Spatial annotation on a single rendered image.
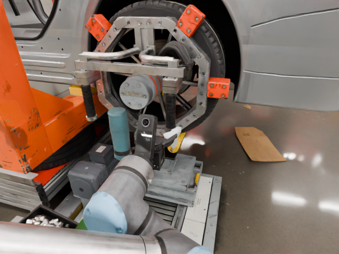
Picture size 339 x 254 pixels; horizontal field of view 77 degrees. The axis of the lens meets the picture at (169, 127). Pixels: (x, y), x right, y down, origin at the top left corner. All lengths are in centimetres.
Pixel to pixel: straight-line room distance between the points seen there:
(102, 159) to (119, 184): 84
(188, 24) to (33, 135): 79
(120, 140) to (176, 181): 49
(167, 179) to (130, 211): 94
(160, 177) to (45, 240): 111
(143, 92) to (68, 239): 64
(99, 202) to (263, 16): 89
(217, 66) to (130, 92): 39
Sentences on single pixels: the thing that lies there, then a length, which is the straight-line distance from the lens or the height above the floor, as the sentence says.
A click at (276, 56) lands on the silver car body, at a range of 105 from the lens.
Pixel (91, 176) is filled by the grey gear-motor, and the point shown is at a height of 40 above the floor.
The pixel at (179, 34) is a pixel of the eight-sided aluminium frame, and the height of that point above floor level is 106.
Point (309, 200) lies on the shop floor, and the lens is 182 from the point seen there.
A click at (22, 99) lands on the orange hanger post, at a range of 105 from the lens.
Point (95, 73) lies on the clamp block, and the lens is 90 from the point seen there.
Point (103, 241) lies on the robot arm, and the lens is 32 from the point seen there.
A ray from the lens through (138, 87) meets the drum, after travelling 85.
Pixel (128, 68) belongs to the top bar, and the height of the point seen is 97.
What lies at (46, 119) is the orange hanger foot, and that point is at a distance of 117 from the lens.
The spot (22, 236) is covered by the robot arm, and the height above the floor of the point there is 94.
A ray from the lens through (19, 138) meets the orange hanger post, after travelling 106.
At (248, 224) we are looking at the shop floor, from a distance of 151.
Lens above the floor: 116
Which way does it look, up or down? 30 degrees down
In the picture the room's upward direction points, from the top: straight up
